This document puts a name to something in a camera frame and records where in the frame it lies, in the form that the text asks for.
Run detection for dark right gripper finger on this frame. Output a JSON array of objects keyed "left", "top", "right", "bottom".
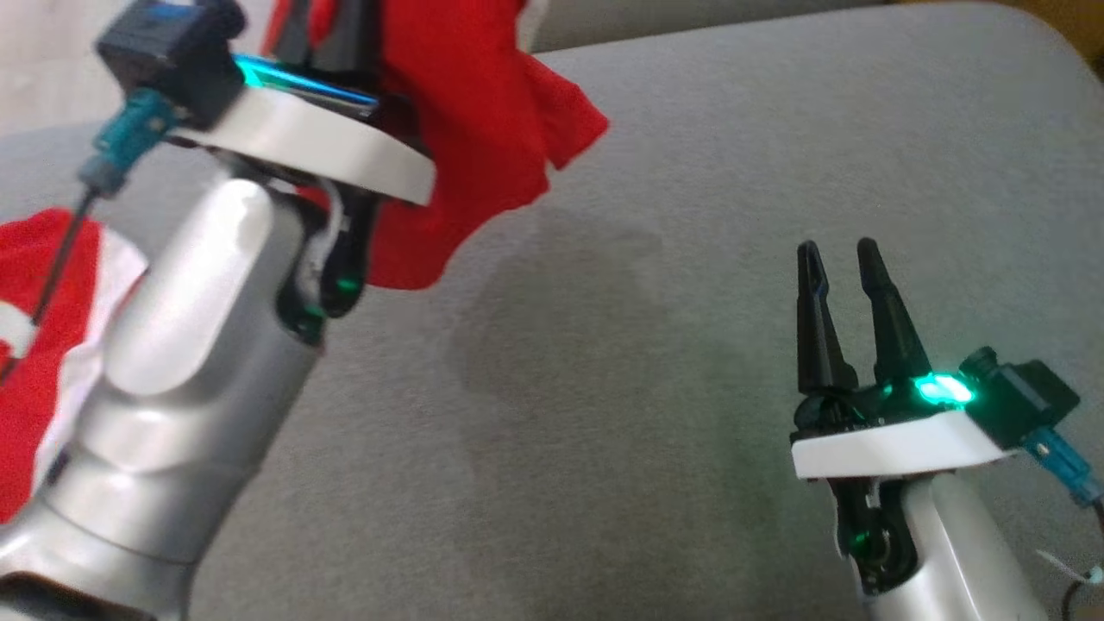
[
  {"left": 856, "top": 238, "right": 933, "bottom": 390},
  {"left": 795, "top": 241, "right": 860, "bottom": 398}
]

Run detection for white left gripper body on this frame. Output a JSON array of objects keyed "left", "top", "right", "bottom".
[{"left": 172, "top": 56, "right": 436, "bottom": 208}]

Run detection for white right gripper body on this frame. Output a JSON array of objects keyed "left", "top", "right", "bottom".
[{"left": 789, "top": 378, "right": 1017, "bottom": 482}]

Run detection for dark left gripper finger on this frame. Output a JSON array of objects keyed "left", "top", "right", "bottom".
[
  {"left": 285, "top": 0, "right": 322, "bottom": 66},
  {"left": 323, "top": 0, "right": 380, "bottom": 83}
]

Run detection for red jersey with number print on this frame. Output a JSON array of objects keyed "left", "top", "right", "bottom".
[{"left": 259, "top": 0, "right": 610, "bottom": 291}]

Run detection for red shorts with white stripe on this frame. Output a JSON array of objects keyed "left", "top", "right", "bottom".
[{"left": 0, "top": 207, "right": 149, "bottom": 523}]

